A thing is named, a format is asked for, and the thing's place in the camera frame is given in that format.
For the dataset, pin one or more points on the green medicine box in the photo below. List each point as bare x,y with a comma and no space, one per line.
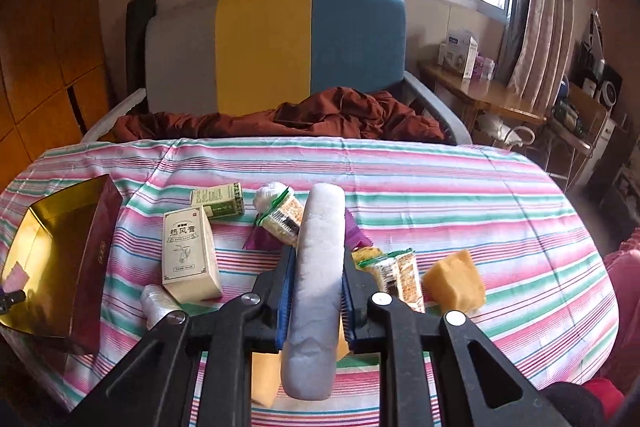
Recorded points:
219,201

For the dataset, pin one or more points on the purple wrapper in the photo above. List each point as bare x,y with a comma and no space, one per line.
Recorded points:
261,240

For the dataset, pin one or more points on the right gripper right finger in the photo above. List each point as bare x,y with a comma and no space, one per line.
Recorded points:
436,370

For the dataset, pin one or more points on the beige medicine box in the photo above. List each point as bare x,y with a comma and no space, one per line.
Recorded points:
189,264

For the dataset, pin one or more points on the gold lined storage box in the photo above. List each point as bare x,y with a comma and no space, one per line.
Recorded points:
63,243

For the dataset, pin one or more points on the yellow sponge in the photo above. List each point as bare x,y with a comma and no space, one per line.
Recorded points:
267,376
455,284

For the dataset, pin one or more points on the white plastic bottle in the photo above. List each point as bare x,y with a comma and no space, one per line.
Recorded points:
156,303

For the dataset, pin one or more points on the white appliance box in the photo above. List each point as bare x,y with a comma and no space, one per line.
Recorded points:
458,53

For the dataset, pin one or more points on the striped bed sheet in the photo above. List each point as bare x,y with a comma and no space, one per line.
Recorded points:
550,305

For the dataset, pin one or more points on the beige curtain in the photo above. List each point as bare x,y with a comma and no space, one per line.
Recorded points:
545,54

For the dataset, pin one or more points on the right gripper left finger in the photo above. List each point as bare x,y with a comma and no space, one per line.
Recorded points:
195,369

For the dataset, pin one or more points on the white sponge block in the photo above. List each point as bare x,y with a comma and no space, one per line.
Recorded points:
317,297

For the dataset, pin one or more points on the white plastic bundle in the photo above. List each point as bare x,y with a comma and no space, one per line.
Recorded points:
266,194

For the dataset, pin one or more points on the white bed frame rail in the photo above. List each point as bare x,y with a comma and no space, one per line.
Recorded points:
106,123

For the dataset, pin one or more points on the wooden side desk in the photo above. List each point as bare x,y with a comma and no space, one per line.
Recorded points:
470,97

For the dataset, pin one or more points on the rust brown blanket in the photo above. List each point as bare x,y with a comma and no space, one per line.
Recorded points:
339,112

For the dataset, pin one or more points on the grey yellow blue headboard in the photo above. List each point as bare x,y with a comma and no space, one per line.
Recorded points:
238,57

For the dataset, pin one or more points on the wooden wardrobe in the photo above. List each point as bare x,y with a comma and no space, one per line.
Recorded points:
54,79

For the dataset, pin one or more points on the green snack packet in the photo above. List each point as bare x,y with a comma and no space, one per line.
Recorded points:
396,273
283,218

